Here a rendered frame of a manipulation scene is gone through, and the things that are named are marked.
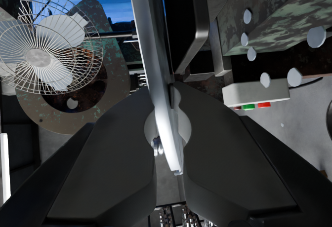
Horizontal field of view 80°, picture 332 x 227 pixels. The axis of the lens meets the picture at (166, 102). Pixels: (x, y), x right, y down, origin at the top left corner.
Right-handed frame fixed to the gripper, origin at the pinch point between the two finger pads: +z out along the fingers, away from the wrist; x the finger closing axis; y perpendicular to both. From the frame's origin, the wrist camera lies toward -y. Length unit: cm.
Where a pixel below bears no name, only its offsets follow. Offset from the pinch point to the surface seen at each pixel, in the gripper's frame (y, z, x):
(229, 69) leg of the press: 13.3, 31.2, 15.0
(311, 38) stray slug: 0.6, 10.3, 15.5
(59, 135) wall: 423, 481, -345
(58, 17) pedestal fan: 9, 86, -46
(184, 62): 3.2, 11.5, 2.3
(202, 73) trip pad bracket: 16.0, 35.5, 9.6
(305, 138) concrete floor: 71, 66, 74
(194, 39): -0.8, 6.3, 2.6
